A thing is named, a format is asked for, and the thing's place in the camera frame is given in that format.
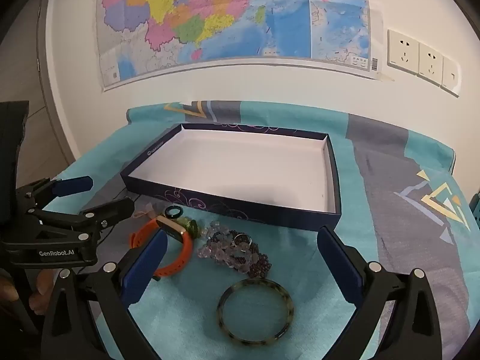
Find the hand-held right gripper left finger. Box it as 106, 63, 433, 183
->
39, 228, 169, 360

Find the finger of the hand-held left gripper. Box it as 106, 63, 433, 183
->
26, 198, 135, 250
17, 175, 94, 212

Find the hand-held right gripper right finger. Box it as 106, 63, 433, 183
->
317, 226, 443, 360

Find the orange smart band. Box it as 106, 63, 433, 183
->
129, 215, 194, 278

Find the clear crystal bead bracelet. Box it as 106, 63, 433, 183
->
197, 220, 259, 271

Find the purple bead bracelet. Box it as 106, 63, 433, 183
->
212, 230, 271, 275

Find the tortoiseshell bangle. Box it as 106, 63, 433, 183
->
216, 277, 294, 346

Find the dark blue shallow box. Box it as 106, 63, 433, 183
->
120, 123, 343, 233

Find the person's left hand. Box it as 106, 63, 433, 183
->
0, 270, 54, 314

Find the silver ring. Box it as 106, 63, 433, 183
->
233, 233, 253, 252

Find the white wall switch plate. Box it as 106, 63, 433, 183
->
442, 55, 461, 97

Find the white wall socket plate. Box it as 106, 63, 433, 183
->
387, 29, 420, 76
418, 43, 444, 85

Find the colourful wall map poster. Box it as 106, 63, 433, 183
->
95, 0, 394, 92

